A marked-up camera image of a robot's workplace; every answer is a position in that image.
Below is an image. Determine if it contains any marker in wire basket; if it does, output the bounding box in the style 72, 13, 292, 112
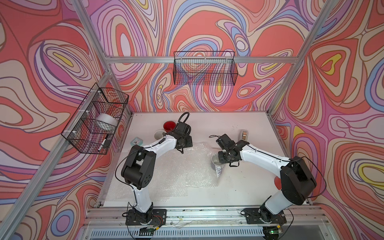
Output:
98, 139, 107, 152

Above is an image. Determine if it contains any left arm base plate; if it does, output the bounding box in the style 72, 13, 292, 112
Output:
122, 209, 167, 227

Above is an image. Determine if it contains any lavender ceramic mug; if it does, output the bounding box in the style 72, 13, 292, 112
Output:
211, 154, 225, 179

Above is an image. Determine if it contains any red ceramic mug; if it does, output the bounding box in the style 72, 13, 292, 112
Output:
163, 121, 177, 133

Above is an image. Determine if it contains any aluminium front rail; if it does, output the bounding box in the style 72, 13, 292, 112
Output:
84, 205, 331, 228

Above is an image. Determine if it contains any small teal alarm clock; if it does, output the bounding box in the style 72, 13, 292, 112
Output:
130, 137, 143, 146

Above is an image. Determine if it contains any black wire basket wall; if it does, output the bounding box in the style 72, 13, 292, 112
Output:
173, 50, 239, 86
61, 84, 129, 155

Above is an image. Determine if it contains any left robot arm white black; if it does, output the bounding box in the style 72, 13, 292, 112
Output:
121, 112, 193, 215

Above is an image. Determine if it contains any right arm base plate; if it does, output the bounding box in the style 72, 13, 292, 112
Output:
240, 208, 287, 225

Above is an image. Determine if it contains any black wire basket left wall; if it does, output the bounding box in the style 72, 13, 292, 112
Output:
61, 84, 129, 155

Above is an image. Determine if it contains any clear bubble wrap sheet top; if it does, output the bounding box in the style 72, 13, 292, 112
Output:
155, 142, 220, 188

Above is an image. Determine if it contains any white tape roll in basket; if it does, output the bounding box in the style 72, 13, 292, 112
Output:
96, 113, 118, 130

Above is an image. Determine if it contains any grey tape dispenser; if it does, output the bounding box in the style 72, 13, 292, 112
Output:
239, 130, 249, 142

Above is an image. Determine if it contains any clear bubble wrap sheet lower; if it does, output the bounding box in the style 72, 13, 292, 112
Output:
100, 150, 188, 206

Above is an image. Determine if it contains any black wire basket back wall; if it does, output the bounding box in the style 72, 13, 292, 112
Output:
173, 50, 239, 86

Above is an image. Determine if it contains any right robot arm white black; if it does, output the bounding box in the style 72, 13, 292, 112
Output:
211, 134, 317, 223

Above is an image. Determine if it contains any clear bubble wrap sheet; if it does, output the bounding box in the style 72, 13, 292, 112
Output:
155, 142, 220, 188
100, 150, 188, 206

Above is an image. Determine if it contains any white ceramic mug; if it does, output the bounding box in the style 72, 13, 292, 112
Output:
154, 130, 167, 140

